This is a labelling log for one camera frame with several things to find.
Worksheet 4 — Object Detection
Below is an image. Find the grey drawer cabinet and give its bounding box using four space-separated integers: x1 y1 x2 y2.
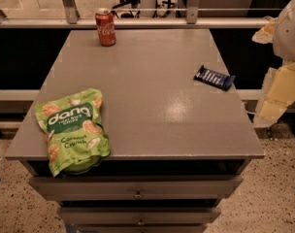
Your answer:
6 29 264 233

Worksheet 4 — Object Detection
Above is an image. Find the grey drawer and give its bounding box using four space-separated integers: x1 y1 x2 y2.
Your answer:
58 208 220 226
30 175 243 201

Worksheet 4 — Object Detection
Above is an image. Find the black office chair base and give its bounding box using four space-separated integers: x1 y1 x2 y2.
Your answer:
112 0 140 18

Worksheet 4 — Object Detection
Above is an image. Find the metal glass railing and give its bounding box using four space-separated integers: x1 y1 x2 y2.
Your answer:
0 0 283 29

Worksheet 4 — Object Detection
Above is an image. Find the red coke can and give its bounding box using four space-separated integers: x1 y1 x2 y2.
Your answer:
95 8 116 47

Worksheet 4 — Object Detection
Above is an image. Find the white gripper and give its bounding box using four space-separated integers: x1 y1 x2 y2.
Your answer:
252 0 295 128

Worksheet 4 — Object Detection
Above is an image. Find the top grey drawer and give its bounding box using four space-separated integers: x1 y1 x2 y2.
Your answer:
30 175 243 201

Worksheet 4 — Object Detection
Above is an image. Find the blue rxbar blueberry bar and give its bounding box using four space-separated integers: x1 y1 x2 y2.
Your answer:
194 65 235 91

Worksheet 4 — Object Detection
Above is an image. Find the green dang chips bag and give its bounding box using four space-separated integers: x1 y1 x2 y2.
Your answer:
34 88 111 177

